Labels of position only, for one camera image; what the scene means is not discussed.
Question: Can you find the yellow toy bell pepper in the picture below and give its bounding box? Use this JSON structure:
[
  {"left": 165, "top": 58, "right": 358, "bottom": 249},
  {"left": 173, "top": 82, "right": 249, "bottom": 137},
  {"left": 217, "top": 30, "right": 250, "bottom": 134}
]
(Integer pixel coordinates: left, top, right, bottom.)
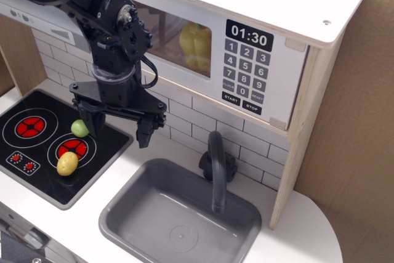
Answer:
[{"left": 179, "top": 22, "right": 212, "bottom": 77}]

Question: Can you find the green toy lime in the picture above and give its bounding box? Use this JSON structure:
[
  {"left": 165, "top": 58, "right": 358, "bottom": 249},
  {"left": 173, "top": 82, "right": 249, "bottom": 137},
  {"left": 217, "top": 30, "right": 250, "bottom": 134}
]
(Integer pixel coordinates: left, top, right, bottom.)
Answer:
[{"left": 71, "top": 119, "right": 89, "bottom": 137}]

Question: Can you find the yellow toy potato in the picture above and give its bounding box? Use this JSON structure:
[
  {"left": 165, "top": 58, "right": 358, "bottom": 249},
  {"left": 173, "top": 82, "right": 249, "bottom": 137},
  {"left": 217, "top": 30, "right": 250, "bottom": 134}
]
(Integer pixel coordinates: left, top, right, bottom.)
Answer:
[{"left": 57, "top": 152, "right": 79, "bottom": 176}]

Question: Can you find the white toy microwave door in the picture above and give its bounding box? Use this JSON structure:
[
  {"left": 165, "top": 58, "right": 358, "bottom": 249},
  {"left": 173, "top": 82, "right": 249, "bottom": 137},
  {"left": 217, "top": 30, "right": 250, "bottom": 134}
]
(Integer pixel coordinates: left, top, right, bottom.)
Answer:
[{"left": 137, "top": 2, "right": 309, "bottom": 130}]

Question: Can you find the grey toy sink basin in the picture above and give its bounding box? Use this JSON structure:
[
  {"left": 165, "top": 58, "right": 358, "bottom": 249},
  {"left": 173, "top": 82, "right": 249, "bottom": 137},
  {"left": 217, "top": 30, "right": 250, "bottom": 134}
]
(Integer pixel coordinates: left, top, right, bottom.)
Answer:
[{"left": 98, "top": 159, "right": 262, "bottom": 262}]

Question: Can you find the wooden toy microwave cabinet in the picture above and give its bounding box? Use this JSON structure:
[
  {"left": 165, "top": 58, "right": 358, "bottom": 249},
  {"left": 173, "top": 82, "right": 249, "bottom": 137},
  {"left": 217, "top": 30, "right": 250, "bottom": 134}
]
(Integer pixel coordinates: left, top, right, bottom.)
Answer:
[{"left": 134, "top": 0, "right": 362, "bottom": 229}]

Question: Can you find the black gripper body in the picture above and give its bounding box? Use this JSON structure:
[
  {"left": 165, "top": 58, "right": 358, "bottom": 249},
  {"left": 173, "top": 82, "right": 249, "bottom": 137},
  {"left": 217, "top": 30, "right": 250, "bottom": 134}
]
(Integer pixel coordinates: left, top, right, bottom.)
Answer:
[{"left": 68, "top": 67, "right": 168, "bottom": 128}]

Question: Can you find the dark grey toy faucet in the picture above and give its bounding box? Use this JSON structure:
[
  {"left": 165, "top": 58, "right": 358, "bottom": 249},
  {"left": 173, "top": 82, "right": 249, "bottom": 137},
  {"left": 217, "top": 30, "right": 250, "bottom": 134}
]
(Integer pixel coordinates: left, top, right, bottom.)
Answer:
[{"left": 199, "top": 131, "right": 238, "bottom": 214}]

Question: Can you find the grey toy range hood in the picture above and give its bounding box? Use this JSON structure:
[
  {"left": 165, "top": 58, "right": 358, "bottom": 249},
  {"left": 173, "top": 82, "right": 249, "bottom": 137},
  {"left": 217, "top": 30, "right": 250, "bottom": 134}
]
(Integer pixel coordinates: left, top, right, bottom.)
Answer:
[{"left": 1, "top": 0, "right": 90, "bottom": 53}]

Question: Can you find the brown cardboard panel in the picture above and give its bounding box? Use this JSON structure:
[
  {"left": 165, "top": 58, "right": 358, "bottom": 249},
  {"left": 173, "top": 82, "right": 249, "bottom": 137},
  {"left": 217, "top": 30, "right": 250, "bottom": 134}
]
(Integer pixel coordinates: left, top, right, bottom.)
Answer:
[{"left": 295, "top": 0, "right": 393, "bottom": 262}]

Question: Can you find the black toy stovetop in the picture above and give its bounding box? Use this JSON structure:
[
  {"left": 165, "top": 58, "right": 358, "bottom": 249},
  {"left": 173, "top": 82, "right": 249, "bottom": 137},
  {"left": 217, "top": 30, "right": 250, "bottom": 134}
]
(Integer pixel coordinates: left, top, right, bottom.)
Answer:
[{"left": 1, "top": 90, "right": 133, "bottom": 210}]

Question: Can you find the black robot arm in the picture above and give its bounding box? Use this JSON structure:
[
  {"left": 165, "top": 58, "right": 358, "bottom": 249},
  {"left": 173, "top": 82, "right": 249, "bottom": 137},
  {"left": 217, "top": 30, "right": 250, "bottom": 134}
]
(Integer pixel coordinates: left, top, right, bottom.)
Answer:
[{"left": 28, "top": 0, "right": 167, "bottom": 148}]

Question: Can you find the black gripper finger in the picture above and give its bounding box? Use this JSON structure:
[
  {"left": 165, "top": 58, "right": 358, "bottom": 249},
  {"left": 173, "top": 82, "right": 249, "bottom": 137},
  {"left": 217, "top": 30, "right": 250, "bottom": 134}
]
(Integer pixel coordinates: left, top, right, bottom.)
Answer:
[
  {"left": 136, "top": 118, "right": 154, "bottom": 148},
  {"left": 78, "top": 105, "right": 105, "bottom": 137}
]

